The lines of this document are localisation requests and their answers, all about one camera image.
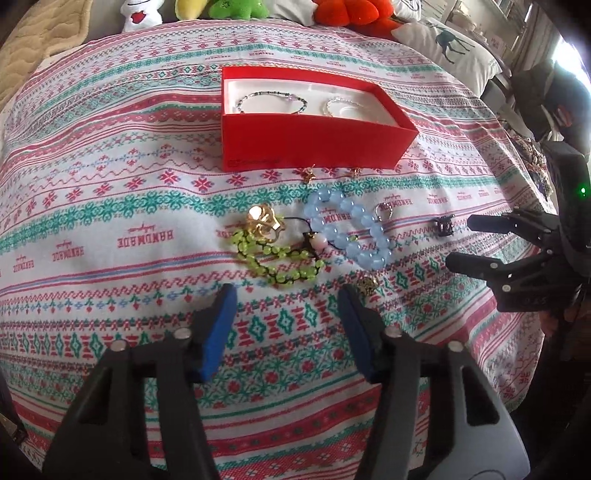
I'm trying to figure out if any white pearl bracelet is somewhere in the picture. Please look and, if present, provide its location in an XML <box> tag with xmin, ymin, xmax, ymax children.
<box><xmin>322</xmin><ymin>96</ymin><xmax>365</xmax><ymax>117</ymax></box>

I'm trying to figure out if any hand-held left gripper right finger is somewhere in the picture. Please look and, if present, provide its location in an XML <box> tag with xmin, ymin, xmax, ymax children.
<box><xmin>337</xmin><ymin>284</ymin><xmax>532</xmax><ymax>480</ymax></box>

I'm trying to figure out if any beige quilted blanket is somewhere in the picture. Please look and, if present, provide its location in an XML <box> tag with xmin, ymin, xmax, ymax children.
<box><xmin>0</xmin><ymin>0</ymin><xmax>94</xmax><ymax>112</ymax></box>

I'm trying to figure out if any yellow carrot plush toy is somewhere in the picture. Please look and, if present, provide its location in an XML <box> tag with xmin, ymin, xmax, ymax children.
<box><xmin>175</xmin><ymin>0</ymin><xmax>209</xmax><ymax>21</ymax></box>

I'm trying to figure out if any green tree plush toy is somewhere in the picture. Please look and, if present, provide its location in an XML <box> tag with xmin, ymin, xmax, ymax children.
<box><xmin>208</xmin><ymin>0</ymin><xmax>269</xmax><ymax>20</ymax></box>

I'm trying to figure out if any patterned printed bed cover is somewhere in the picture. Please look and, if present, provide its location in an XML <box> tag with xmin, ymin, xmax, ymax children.
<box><xmin>0</xmin><ymin>18</ymin><xmax>561</xmax><ymax>480</ymax></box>

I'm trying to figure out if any green bead bracelet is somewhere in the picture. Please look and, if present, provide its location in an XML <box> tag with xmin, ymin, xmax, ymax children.
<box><xmin>231</xmin><ymin>228</ymin><xmax>326</xmax><ymax>289</ymax></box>

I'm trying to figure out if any gold ring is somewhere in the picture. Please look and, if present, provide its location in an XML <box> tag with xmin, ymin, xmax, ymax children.
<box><xmin>247</xmin><ymin>205</ymin><xmax>286</xmax><ymax>241</ymax></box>

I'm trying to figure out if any white rabbit plush toy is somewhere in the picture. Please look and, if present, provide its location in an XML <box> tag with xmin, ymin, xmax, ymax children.
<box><xmin>121</xmin><ymin>0</ymin><xmax>164</xmax><ymax>33</ymax></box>

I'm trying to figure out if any pink bead black cord bracelet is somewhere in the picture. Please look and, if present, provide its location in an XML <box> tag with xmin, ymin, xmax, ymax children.
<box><xmin>281</xmin><ymin>217</ymin><xmax>358</xmax><ymax>254</ymax></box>

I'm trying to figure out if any thin multicolour bead bracelet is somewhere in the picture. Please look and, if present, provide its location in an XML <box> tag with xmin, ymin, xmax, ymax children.
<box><xmin>238</xmin><ymin>91</ymin><xmax>308</xmax><ymax>115</ymax></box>

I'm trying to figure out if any light blue bead bracelet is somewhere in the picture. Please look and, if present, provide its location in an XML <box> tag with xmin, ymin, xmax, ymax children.
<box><xmin>305</xmin><ymin>188</ymin><xmax>393</xmax><ymax>268</ymax></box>

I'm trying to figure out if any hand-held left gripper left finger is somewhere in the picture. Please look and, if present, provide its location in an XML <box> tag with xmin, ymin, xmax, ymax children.
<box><xmin>44</xmin><ymin>284</ymin><xmax>238</xmax><ymax>480</ymax></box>

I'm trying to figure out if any grey cartoon print pillow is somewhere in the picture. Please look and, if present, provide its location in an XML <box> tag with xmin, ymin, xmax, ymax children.
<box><xmin>392</xmin><ymin>0</ymin><xmax>435</xmax><ymax>22</ymax></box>

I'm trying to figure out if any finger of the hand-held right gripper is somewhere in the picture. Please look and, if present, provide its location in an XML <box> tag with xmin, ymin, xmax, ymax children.
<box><xmin>445</xmin><ymin>250</ymin><xmax>561</xmax><ymax>315</ymax></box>
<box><xmin>467</xmin><ymin>210</ymin><xmax>557</xmax><ymax>243</ymax></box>

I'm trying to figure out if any orange pumpkin plush toy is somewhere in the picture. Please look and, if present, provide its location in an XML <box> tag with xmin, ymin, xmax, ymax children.
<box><xmin>314</xmin><ymin>0</ymin><xmax>394</xmax><ymax>27</ymax></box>

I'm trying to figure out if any dark cloth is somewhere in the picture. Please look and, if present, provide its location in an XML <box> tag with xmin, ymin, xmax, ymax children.
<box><xmin>512</xmin><ymin>59</ymin><xmax>591</xmax><ymax>148</ymax></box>

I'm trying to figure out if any white deer print pillow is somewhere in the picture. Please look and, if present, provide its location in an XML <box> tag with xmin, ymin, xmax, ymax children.
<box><xmin>392</xmin><ymin>18</ymin><xmax>502</xmax><ymax>86</ymax></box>

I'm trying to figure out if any red jewelry box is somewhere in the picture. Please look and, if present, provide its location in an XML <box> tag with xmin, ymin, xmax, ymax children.
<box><xmin>221</xmin><ymin>66</ymin><xmax>420</xmax><ymax>172</ymax></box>

